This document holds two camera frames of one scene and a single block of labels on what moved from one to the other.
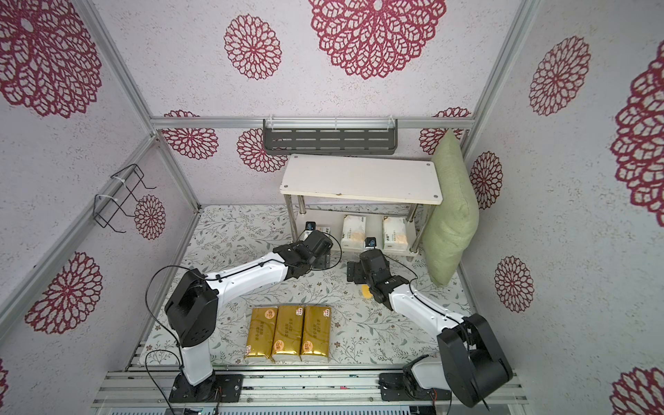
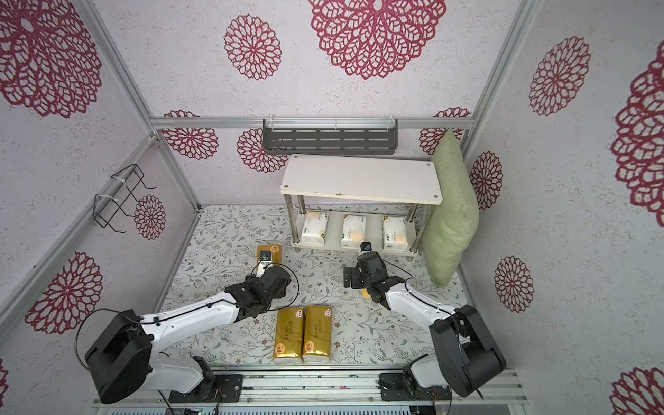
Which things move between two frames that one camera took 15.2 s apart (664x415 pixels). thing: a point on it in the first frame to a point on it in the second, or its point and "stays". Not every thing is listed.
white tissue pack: (394, 236) stays
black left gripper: (325, 258) to (251, 281)
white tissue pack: (354, 233) stays
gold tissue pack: (260, 332) to (276, 252)
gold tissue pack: (316, 340) stays
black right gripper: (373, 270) stays
